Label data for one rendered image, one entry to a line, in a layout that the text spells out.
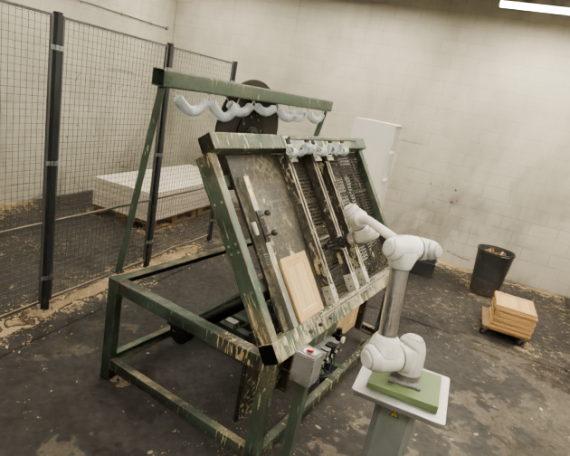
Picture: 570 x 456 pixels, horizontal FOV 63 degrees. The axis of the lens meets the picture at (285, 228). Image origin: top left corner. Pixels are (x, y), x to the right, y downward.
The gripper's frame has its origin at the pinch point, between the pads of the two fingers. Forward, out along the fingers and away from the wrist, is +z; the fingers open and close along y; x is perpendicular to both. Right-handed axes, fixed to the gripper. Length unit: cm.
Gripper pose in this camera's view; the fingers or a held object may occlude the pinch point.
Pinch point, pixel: (324, 247)
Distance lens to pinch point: 322.5
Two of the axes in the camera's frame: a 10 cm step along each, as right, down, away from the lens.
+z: -7.9, 2.8, 5.5
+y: -3.2, -9.5, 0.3
